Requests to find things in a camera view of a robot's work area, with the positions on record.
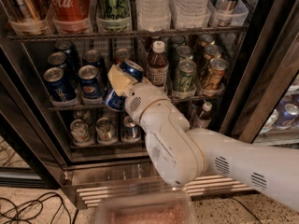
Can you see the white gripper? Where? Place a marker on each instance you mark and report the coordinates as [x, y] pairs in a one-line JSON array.
[[144, 99]]

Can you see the blue pepsi can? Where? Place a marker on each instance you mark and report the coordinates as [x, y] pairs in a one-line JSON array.
[[59, 59], [70, 50], [95, 58], [58, 85], [89, 82], [122, 77]]

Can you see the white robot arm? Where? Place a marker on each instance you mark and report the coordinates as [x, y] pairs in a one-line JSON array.
[[180, 154]]

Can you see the orange soda can back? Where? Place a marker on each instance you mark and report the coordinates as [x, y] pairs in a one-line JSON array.
[[121, 55]]

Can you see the blue silver can bottom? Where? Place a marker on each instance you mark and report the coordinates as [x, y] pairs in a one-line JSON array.
[[131, 131]]

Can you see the blue pepsi can back left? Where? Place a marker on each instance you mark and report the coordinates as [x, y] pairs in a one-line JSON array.
[[70, 50]]

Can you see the blue pepsi can front left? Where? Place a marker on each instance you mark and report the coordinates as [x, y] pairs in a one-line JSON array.
[[58, 85]]

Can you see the green lacroix can front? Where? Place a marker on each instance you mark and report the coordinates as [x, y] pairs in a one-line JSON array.
[[184, 85]]

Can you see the green lacroix can back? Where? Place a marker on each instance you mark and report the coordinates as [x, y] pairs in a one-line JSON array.
[[174, 42]]

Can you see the blue pepsi can middle left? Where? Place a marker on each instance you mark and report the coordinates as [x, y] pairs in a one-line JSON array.
[[59, 59]]

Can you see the green lacroix can top shelf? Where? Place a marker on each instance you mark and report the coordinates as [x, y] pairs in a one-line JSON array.
[[114, 15]]

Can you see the green lacroix can middle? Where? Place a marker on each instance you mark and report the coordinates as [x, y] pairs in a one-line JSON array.
[[183, 53]]

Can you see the small tea bottle bottom shelf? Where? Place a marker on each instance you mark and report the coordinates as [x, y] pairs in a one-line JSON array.
[[202, 116]]

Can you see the gold can front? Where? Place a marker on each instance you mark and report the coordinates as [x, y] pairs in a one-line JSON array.
[[214, 73]]

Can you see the gold can middle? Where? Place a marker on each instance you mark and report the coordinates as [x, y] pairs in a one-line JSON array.
[[210, 52]]

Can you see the red coca cola can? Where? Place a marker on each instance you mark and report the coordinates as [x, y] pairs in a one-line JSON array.
[[71, 15]]

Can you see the gold can back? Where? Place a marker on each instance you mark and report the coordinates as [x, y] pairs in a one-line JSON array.
[[203, 41]]

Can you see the steel fridge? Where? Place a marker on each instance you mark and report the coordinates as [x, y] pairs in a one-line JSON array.
[[39, 131]]

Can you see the gold can top shelf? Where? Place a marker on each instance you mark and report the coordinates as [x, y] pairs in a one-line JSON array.
[[28, 17]]

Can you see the fridge right glass door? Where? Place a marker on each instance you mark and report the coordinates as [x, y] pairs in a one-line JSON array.
[[266, 65]]

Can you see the blue can behind right door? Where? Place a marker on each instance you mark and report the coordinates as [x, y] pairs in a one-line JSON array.
[[286, 115]]

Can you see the brown tea bottle white cap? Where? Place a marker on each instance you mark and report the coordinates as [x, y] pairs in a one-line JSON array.
[[157, 64]]

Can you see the clear water bottle left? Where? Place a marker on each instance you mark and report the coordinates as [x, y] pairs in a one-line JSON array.
[[153, 15]]

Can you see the clear water bottle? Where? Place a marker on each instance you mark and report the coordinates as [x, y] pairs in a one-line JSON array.
[[153, 15], [189, 13]]

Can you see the clear water bottle right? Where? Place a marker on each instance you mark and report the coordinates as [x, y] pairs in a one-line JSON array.
[[189, 13]]

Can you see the clear plastic bin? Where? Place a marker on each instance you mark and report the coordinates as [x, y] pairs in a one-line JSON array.
[[174, 207]]

